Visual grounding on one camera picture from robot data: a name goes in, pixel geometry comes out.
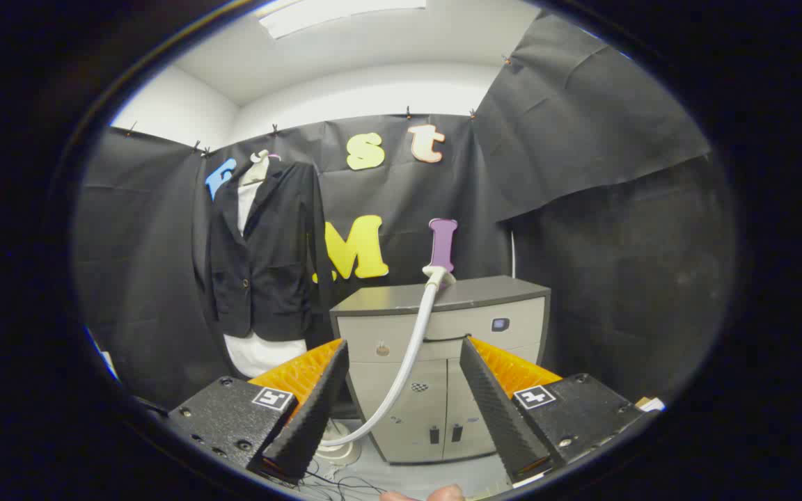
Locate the cardboard piece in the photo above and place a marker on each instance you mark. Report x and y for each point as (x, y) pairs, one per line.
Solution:
(651, 403)

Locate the white shirt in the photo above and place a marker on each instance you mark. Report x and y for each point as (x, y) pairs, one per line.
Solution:
(262, 355)

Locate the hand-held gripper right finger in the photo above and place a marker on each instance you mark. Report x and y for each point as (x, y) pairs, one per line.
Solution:
(495, 410)

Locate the black backdrop cloth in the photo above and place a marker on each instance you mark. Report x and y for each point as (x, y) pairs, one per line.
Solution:
(582, 174)

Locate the grey cabinet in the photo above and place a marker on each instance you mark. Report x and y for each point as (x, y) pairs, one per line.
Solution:
(373, 327)

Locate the white garment steamer head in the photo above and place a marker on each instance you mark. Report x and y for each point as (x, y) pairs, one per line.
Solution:
(438, 275)

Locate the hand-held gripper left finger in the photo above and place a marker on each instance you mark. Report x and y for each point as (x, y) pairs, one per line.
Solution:
(317, 410)

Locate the white steamer base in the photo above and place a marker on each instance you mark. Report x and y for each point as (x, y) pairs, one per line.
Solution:
(338, 454)

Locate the black suit jacket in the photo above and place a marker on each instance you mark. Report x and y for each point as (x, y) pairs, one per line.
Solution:
(276, 264)

